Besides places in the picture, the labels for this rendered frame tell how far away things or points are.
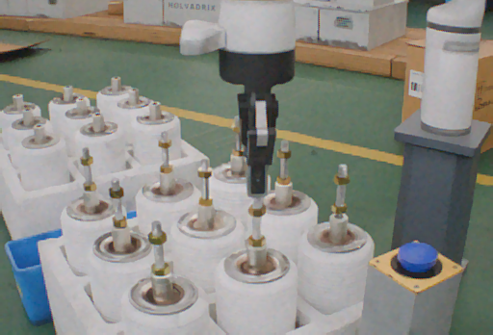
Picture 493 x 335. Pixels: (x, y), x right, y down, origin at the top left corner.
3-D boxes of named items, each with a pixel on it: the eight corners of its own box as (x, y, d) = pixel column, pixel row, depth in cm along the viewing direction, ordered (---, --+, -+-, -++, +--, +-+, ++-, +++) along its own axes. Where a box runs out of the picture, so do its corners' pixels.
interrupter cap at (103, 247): (81, 251, 71) (80, 245, 71) (122, 228, 77) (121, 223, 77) (123, 271, 67) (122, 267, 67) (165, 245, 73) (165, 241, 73)
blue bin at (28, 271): (159, 259, 116) (154, 204, 112) (185, 286, 108) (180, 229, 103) (14, 298, 102) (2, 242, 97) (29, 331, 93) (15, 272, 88)
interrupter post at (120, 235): (109, 249, 72) (106, 225, 71) (122, 242, 74) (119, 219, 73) (122, 255, 71) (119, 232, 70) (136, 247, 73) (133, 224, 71)
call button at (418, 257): (415, 253, 59) (418, 237, 58) (443, 270, 56) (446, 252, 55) (387, 266, 57) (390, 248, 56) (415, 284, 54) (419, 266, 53)
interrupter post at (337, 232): (344, 234, 76) (346, 211, 75) (348, 244, 74) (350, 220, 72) (325, 236, 76) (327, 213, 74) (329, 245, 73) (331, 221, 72)
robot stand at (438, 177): (402, 249, 119) (418, 108, 108) (467, 267, 112) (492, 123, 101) (375, 284, 108) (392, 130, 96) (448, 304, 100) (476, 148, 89)
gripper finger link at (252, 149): (246, 125, 56) (245, 150, 62) (247, 143, 56) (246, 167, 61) (276, 124, 57) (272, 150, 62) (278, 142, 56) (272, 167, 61)
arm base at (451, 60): (428, 115, 104) (434, 21, 98) (475, 124, 100) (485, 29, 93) (412, 129, 97) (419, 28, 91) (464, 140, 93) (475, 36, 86)
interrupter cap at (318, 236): (358, 223, 78) (359, 219, 78) (373, 252, 71) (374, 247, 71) (301, 227, 78) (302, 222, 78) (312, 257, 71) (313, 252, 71)
